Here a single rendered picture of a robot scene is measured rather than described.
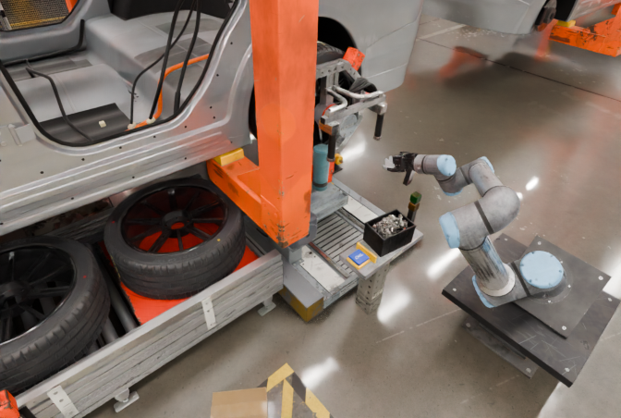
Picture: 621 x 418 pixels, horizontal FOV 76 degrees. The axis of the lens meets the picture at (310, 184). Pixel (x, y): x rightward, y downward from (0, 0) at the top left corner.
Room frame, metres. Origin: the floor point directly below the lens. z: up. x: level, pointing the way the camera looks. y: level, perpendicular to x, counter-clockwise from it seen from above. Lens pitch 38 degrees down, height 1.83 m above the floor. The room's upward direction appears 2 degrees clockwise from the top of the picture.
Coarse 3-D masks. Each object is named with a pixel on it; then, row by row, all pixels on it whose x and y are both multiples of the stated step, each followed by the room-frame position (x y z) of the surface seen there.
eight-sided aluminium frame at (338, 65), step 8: (320, 64) 1.91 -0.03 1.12; (328, 64) 1.93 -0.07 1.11; (336, 64) 1.92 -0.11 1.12; (344, 64) 1.94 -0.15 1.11; (320, 72) 1.83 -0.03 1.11; (328, 72) 1.87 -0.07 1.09; (344, 72) 2.01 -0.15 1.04; (352, 72) 1.99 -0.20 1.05; (352, 80) 2.05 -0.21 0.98; (360, 112) 2.05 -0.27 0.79; (360, 120) 2.06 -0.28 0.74; (336, 136) 2.02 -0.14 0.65; (336, 144) 1.97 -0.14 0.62; (344, 144) 1.98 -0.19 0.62; (312, 152) 1.89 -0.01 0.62; (336, 152) 1.94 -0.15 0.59; (312, 160) 1.82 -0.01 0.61
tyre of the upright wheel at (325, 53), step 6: (318, 48) 1.96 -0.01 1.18; (324, 48) 1.98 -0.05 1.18; (330, 48) 2.00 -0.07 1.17; (336, 48) 2.04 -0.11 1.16; (318, 54) 1.94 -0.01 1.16; (324, 54) 1.97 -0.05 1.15; (330, 54) 1.99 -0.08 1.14; (336, 54) 2.02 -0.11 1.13; (342, 54) 2.05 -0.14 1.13; (318, 60) 1.94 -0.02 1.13; (324, 60) 1.97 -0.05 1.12; (330, 60) 1.99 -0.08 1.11; (252, 90) 1.89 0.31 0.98; (252, 96) 1.87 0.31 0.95; (252, 102) 1.85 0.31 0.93; (252, 108) 1.85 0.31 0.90; (252, 114) 1.84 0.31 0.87; (252, 120) 1.85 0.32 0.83; (252, 126) 1.86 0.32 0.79; (252, 132) 1.90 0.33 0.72
